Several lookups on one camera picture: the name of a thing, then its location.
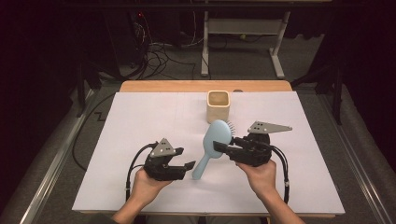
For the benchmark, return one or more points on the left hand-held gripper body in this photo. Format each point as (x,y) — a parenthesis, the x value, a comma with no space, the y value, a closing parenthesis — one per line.
(160,169)

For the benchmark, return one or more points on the wooden table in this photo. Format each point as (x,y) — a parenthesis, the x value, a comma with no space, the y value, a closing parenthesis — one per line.
(186,86)

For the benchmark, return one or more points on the aluminium floor rail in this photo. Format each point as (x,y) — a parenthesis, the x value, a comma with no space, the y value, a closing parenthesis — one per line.
(53,174)
(358,174)

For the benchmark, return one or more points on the person's left hand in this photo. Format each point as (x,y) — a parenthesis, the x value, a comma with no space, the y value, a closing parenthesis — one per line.
(144,186)

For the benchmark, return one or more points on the beige square cup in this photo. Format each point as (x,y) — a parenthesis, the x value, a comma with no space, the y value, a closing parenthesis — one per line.
(218,113)

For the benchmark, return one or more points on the black metal stand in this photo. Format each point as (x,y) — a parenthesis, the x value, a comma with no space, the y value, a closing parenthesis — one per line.
(81,90)
(337,99)

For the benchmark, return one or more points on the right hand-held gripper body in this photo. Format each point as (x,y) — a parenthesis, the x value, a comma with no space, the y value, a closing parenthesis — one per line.
(253,152)

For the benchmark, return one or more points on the person's right hand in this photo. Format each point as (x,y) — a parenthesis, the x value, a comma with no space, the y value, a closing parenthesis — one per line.
(261,177)

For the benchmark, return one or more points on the light blue hairbrush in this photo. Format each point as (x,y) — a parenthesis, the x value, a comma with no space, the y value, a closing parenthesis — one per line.
(218,132)

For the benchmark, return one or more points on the white metal desk frame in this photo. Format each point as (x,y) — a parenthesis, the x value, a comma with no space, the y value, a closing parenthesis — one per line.
(246,26)

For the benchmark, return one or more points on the small yellow-green object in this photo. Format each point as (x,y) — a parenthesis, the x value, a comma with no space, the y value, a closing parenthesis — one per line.
(243,36)

